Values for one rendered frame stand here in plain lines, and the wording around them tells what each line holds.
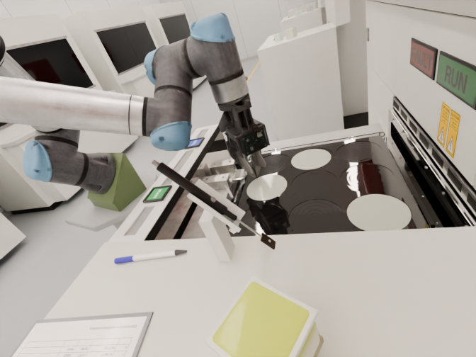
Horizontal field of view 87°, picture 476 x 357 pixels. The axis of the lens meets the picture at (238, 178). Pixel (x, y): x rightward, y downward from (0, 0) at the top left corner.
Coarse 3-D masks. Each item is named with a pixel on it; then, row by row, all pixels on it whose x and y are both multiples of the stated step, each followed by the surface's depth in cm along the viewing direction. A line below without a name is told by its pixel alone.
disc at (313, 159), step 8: (304, 152) 69; (312, 152) 68; (320, 152) 66; (328, 152) 65; (296, 160) 67; (304, 160) 66; (312, 160) 64; (320, 160) 63; (328, 160) 62; (304, 168) 63; (312, 168) 62
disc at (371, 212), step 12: (360, 204) 48; (372, 204) 47; (384, 204) 46; (396, 204) 45; (348, 216) 46; (360, 216) 45; (372, 216) 45; (384, 216) 44; (396, 216) 43; (408, 216) 42; (360, 228) 43; (372, 228) 43; (384, 228) 42; (396, 228) 41
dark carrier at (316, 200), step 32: (288, 160) 68; (352, 160) 60; (384, 160) 56; (288, 192) 57; (320, 192) 54; (352, 192) 51; (384, 192) 48; (256, 224) 52; (288, 224) 49; (320, 224) 47; (352, 224) 44; (416, 224) 41
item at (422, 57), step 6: (414, 42) 46; (414, 48) 47; (420, 48) 44; (426, 48) 42; (414, 54) 47; (420, 54) 45; (426, 54) 42; (432, 54) 40; (414, 60) 47; (420, 60) 45; (426, 60) 42; (432, 60) 40; (420, 66) 45; (426, 66) 43; (432, 66) 41; (426, 72) 43; (432, 72) 41
